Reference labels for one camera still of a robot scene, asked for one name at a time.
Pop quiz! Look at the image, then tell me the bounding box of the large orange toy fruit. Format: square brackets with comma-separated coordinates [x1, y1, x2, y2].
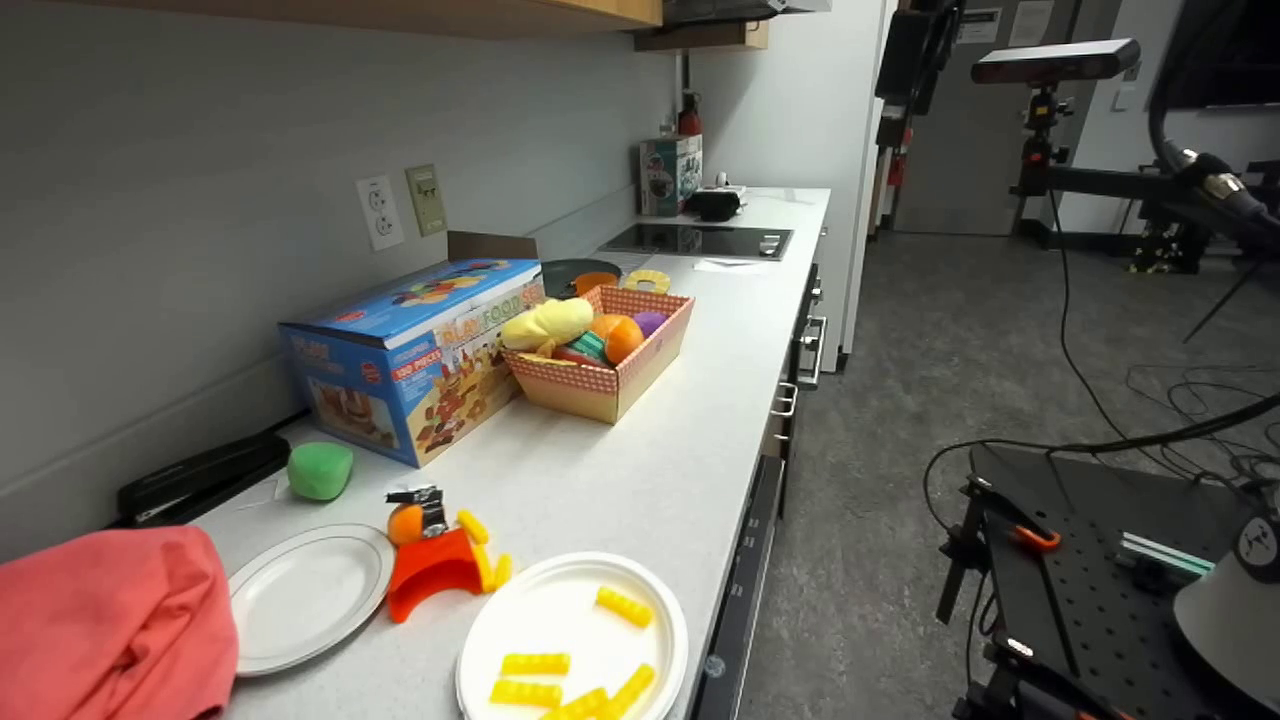
[591, 311, 649, 366]

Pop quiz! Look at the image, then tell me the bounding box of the red checkered cardboard basket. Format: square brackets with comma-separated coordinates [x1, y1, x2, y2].
[500, 280, 702, 427]

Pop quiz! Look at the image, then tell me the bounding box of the yellow toy corn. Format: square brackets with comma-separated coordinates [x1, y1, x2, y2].
[497, 297, 601, 356]

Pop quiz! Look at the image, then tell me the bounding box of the dark grey pan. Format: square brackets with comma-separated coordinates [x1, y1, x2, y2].
[539, 256, 630, 302]

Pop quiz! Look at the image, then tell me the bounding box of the black cooktop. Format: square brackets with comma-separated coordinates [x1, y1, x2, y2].
[595, 220, 795, 263]

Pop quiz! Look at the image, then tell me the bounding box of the black pot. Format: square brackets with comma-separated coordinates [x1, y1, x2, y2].
[680, 185, 749, 223]

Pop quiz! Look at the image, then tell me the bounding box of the small teal printed box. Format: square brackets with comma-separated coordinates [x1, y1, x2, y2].
[632, 131, 687, 220]

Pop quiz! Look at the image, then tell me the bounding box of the blue toy food box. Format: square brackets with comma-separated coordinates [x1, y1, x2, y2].
[276, 227, 550, 470]

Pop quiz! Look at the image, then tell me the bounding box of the yellow toy fry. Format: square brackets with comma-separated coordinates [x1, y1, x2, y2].
[606, 661, 664, 715]
[591, 578, 659, 631]
[544, 684, 616, 720]
[485, 676, 564, 710]
[497, 648, 577, 681]

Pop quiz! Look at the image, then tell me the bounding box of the black dishwasher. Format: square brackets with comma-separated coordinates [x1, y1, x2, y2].
[691, 394, 804, 720]

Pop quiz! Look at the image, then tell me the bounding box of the white plate with fries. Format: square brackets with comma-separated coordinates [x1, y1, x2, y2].
[454, 550, 691, 720]

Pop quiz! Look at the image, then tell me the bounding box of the toy with orange ball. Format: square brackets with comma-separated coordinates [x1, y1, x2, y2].
[386, 479, 454, 550]

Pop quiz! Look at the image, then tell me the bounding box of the orange toy fry holder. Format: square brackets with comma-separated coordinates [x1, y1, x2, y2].
[386, 509, 515, 627]

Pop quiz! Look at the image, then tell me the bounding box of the white refrigerator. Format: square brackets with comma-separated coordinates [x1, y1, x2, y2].
[691, 0, 897, 375]

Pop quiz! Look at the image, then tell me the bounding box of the stainless range hood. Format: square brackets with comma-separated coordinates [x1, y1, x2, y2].
[659, 0, 831, 25]

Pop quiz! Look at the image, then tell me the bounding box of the empty white paper plate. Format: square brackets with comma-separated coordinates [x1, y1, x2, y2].
[227, 520, 399, 681]

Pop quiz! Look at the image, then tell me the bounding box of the black hanging bag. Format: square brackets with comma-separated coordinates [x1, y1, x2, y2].
[871, 0, 970, 120]

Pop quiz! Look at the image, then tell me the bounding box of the black stapler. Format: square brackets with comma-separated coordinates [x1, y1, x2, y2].
[114, 427, 295, 532]

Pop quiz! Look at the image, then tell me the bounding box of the pale green bar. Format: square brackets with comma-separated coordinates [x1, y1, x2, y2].
[1118, 526, 1220, 578]

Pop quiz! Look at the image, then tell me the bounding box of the coral red cloth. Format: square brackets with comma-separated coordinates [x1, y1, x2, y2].
[0, 520, 240, 720]

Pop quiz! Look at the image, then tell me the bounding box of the base cabinet with handles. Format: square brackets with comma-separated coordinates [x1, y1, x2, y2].
[764, 256, 836, 523]

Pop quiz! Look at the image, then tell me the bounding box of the beige switch plate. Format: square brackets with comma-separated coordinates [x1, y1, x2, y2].
[403, 159, 454, 241]

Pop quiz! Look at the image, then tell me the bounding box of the white wall outlet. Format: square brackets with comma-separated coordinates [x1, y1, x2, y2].
[352, 170, 407, 256]

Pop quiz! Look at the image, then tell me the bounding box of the wooden wall cabinet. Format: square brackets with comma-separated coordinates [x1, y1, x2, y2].
[103, 0, 771, 55]

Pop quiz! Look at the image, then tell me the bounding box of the black clamp orange handle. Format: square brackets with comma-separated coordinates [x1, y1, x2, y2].
[938, 477, 1068, 627]

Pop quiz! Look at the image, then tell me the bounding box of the black camera stand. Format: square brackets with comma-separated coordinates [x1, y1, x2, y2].
[1007, 77, 1212, 274]

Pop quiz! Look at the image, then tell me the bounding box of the black stereo camera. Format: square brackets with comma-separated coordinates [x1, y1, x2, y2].
[970, 35, 1143, 89]

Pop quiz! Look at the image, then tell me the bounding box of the black floor cable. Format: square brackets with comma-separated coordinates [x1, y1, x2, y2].
[916, 383, 1280, 536]

